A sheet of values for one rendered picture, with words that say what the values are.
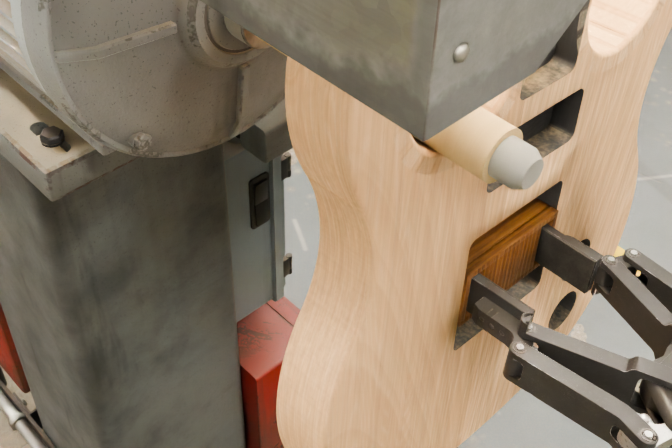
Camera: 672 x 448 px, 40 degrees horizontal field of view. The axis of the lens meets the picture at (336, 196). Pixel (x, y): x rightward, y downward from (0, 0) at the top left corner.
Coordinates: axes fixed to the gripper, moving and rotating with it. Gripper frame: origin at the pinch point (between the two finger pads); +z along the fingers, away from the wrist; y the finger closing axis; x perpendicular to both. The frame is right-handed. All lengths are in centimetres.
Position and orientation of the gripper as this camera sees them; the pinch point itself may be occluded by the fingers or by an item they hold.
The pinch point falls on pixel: (512, 269)
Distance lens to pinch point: 63.4
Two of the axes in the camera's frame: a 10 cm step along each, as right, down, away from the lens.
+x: 0.6, -7.8, -6.3
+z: -6.9, -4.9, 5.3
